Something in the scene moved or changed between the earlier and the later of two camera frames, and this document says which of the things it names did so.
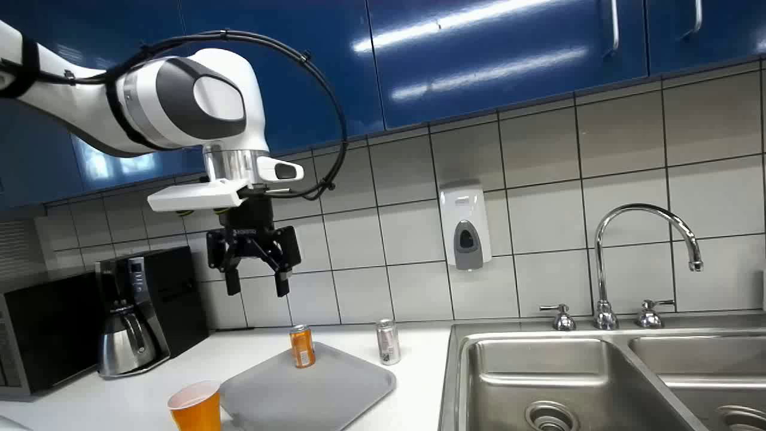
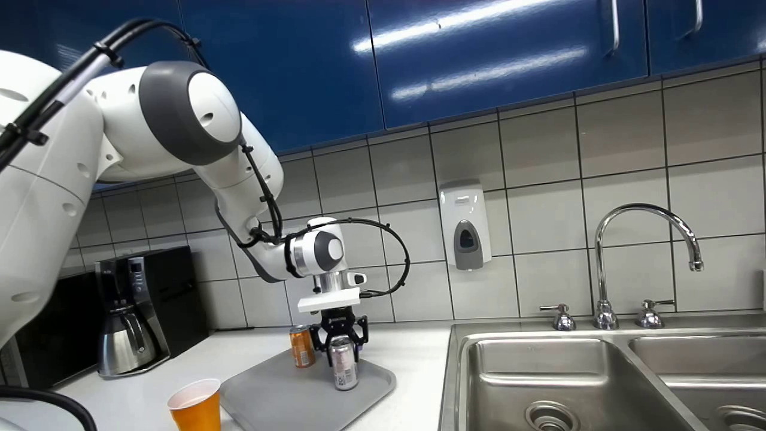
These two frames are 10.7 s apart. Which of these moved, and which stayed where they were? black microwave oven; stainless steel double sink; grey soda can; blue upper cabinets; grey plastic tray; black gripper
Moved: black gripper; grey soda can
Stayed: blue upper cabinets; stainless steel double sink; grey plastic tray; black microwave oven
